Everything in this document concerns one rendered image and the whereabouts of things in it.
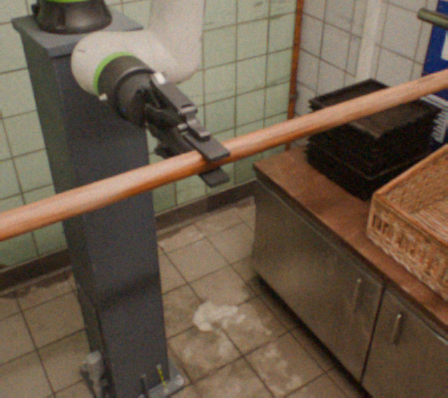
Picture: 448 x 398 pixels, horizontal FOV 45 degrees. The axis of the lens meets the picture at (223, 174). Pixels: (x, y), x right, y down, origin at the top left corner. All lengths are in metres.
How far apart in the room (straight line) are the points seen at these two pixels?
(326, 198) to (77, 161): 0.80
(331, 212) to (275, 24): 0.95
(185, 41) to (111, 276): 0.70
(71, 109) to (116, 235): 0.37
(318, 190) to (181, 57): 0.86
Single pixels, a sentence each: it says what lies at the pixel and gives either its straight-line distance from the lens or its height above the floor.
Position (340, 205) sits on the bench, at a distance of 1.65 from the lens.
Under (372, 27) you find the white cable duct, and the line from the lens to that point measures 2.01.
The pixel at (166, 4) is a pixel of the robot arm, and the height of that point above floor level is 1.30.
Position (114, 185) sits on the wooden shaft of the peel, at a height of 1.21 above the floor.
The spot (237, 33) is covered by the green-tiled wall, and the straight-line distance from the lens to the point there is 2.17.
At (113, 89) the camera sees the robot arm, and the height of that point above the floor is 1.22.
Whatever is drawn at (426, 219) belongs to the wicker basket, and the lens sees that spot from 1.65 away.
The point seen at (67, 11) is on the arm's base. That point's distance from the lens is 1.11.
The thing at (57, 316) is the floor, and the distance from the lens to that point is 2.16.
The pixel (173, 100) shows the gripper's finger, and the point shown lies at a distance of 0.71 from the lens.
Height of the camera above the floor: 1.57
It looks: 35 degrees down
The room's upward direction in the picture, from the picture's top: straight up
